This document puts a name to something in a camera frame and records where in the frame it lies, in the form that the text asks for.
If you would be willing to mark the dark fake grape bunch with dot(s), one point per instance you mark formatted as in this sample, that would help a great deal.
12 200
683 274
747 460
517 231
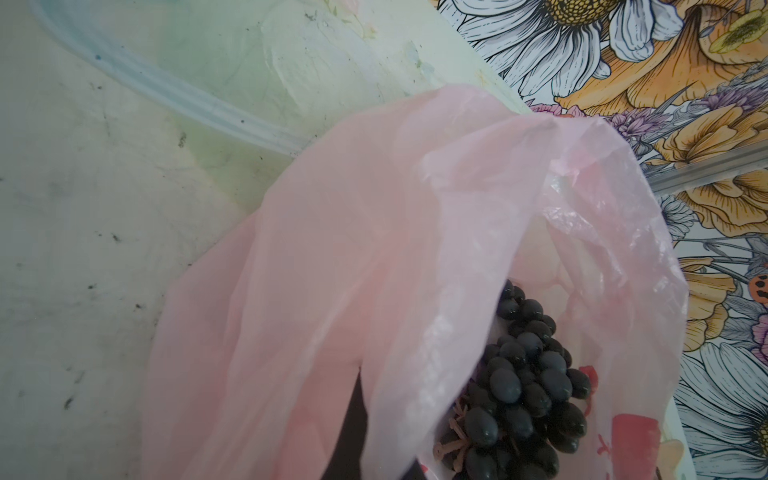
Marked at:
518 412

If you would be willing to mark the pink plastic bag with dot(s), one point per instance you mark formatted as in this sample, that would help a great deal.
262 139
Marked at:
376 261

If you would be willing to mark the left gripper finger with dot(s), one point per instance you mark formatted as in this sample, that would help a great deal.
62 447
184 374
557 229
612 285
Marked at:
345 460

